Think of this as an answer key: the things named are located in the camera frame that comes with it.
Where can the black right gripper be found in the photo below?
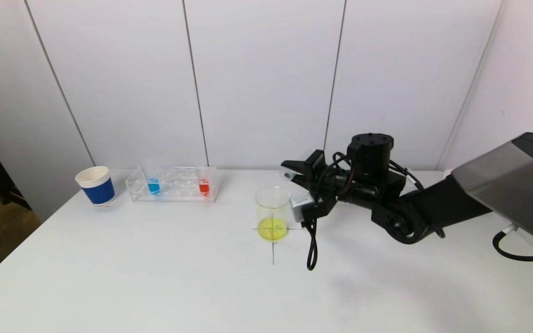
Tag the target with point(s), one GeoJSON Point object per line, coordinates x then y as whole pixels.
{"type": "Point", "coordinates": [329, 194]}

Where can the yellow pigment test tube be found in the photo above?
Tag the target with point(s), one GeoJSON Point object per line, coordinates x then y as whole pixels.
{"type": "Point", "coordinates": [287, 175]}

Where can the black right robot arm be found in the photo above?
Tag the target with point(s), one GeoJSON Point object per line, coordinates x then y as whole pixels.
{"type": "Point", "coordinates": [502, 185]}

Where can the clear glass beaker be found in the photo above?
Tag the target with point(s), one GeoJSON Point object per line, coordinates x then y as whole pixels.
{"type": "Point", "coordinates": [272, 229]}

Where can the red pigment test tube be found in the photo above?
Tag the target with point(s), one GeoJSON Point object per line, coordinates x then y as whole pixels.
{"type": "Point", "coordinates": [204, 188]}

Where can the clear acrylic test tube rack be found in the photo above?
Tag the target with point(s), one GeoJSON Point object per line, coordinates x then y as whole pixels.
{"type": "Point", "coordinates": [178, 187]}
{"type": "Point", "coordinates": [417, 175]}

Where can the blue pigment test tube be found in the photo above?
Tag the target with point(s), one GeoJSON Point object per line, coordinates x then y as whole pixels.
{"type": "Point", "coordinates": [153, 186]}

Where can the blue sleeved paper cup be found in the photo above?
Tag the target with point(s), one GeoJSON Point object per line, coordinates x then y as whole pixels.
{"type": "Point", "coordinates": [99, 192]}

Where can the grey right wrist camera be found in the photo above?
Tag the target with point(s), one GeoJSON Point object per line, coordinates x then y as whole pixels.
{"type": "Point", "coordinates": [302, 207]}

